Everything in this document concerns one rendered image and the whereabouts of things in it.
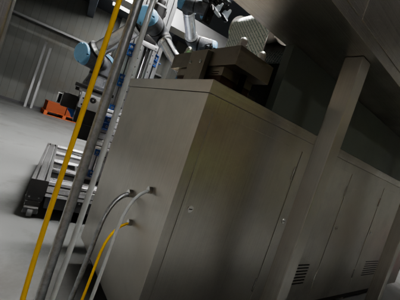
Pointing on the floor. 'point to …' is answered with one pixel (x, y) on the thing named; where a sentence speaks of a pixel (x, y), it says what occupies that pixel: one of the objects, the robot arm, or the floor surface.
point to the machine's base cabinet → (226, 206)
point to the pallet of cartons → (56, 111)
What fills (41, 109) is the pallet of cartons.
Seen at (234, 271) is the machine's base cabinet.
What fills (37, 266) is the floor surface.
